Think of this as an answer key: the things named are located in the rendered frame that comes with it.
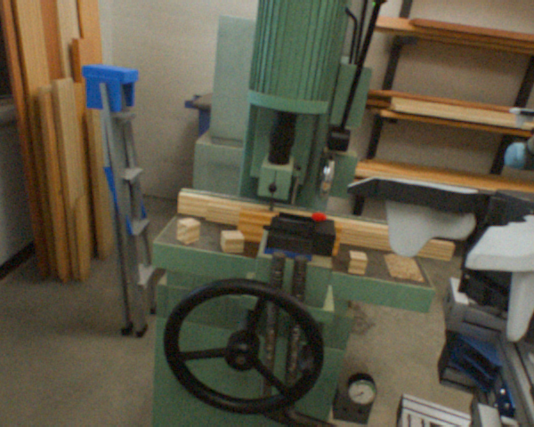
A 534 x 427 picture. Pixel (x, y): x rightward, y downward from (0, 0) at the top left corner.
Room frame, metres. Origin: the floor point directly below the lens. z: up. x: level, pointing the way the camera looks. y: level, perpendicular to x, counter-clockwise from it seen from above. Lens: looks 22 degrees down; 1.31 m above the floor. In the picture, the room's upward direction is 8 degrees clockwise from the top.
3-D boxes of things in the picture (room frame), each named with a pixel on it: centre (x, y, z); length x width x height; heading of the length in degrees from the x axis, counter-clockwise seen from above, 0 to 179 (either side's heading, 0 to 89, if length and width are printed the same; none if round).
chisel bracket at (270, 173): (0.95, -0.01, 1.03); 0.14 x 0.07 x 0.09; 178
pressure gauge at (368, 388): (0.70, -0.25, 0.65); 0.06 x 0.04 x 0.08; 88
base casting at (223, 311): (1.05, -0.01, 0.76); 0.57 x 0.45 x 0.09; 178
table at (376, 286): (0.82, -0.07, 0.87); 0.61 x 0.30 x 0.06; 88
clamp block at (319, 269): (0.73, -0.06, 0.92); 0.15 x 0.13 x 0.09; 88
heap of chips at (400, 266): (0.83, -0.31, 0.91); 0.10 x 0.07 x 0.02; 178
